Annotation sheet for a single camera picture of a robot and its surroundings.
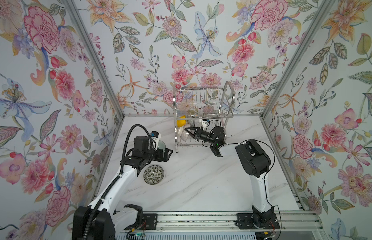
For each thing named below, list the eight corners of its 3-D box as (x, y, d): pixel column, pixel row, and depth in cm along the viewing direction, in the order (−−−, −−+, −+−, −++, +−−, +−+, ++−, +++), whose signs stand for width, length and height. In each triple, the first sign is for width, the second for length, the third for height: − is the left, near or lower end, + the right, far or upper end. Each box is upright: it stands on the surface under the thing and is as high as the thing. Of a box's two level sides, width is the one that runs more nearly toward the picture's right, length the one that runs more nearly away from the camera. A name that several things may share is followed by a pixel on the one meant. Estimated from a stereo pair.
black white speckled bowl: (143, 184, 87) (142, 181, 84) (146, 168, 94) (145, 165, 90) (163, 184, 87) (162, 181, 84) (164, 168, 94) (164, 165, 91)
